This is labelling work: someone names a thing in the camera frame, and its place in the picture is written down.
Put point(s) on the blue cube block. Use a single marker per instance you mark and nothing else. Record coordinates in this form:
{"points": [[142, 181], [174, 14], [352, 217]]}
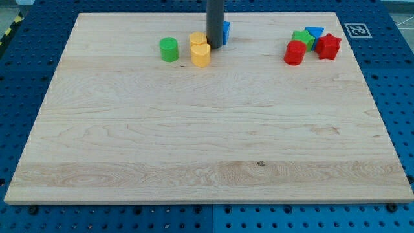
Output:
{"points": [[226, 32]]}

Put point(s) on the yellow heart block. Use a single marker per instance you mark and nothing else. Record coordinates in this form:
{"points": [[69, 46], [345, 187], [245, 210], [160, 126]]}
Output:
{"points": [[200, 55]]}

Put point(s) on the wooden board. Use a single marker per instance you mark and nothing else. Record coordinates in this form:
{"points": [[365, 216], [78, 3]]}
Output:
{"points": [[120, 126]]}

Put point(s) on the green cylinder block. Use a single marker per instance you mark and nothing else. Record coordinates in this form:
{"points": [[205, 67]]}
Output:
{"points": [[169, 49]]}

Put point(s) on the yellow pentagon block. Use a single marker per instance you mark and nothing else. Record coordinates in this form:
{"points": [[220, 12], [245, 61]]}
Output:
{"points": [[197, 38]]}

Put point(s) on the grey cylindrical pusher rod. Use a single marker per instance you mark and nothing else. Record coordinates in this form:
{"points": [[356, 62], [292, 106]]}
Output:
{"points": [[214, 22]]}

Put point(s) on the red cylinder block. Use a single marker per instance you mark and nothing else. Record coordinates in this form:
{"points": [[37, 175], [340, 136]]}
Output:
{"points": [[295, 52]]}

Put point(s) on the green star block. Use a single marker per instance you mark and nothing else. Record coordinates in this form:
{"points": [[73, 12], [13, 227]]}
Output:
{"points": [[305, 37]]}

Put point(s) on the blue triangle block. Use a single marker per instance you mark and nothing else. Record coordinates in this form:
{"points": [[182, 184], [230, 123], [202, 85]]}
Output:
{"points": [[316, 32]]}

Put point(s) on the red star block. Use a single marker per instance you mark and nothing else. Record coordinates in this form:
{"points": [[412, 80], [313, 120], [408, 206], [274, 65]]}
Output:
{"points": [[328, 46]]}

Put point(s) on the white fiducial marker tag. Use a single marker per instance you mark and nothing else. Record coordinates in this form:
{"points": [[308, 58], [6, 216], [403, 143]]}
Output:
{"points": [[357, 30]]}

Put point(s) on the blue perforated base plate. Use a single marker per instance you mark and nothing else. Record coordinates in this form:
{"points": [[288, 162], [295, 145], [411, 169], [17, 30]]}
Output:
{"points": [[29, 62]]}

